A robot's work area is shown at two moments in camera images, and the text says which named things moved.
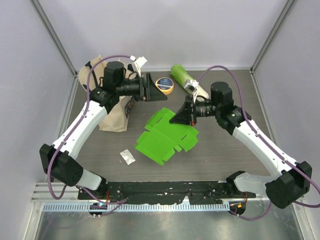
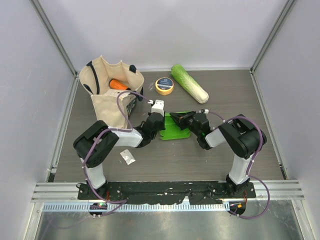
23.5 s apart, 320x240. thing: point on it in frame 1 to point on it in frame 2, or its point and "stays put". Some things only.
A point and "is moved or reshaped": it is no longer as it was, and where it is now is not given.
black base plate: (192, 192) stays put
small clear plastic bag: (129, 158) stays put
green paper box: (164, 137) is moved or reshaped
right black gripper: (185, 115) to (180, 118)
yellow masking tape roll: (165, 85) stays put
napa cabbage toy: (181, 76) stays put
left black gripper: (147, 90) to (162, 127)
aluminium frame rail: (42, 194) stays put
